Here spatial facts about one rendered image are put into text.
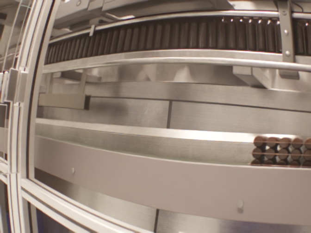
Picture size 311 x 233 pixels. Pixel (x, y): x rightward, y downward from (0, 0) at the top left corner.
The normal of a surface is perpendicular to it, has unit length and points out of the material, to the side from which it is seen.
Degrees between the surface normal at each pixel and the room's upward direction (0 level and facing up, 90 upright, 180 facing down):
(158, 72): 90
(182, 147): 90
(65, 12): 90
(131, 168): 90
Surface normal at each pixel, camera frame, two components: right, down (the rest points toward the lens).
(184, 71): -0.57, -0.08
